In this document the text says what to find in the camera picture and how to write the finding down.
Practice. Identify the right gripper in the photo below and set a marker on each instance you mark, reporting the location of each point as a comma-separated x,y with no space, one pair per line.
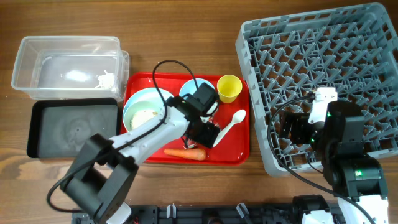
290,126

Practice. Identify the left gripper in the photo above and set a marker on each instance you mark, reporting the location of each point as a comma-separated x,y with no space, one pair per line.
204,134

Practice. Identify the light blue bowl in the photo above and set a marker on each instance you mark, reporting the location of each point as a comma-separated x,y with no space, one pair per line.
190,87

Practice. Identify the yellow plastic cup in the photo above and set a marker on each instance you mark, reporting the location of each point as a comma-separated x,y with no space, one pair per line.
229,87

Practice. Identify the green bowl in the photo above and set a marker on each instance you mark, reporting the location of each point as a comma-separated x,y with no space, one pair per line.
140,105

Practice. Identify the rice and food scraps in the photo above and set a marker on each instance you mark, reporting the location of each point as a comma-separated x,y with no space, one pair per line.
142,116

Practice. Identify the white tissue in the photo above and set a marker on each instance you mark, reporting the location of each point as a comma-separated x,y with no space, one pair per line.
106,81

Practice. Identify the red snack wrapper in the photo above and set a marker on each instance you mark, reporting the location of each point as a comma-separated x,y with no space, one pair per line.
188,143

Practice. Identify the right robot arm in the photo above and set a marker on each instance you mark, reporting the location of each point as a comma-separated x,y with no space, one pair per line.
356,179

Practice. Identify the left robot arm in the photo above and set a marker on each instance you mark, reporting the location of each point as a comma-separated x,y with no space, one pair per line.
102,173

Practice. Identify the grey dishwasher rack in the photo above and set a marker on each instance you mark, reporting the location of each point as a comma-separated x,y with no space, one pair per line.
352,49

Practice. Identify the black food waste tray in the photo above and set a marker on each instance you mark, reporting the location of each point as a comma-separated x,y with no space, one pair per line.
59,128

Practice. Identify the clear plastic waste bin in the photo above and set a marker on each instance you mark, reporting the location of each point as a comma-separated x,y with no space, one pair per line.
66,67

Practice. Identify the orange carrot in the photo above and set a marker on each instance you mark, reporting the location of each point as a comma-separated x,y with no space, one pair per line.
193,154

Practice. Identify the red serving tray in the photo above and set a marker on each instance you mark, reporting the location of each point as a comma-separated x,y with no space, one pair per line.
232,150

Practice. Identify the white plastic spoon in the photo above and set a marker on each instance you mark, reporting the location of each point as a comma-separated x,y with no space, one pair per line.
238,117

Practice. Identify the light blue plate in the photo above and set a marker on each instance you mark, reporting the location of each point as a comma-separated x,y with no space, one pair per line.
147,94

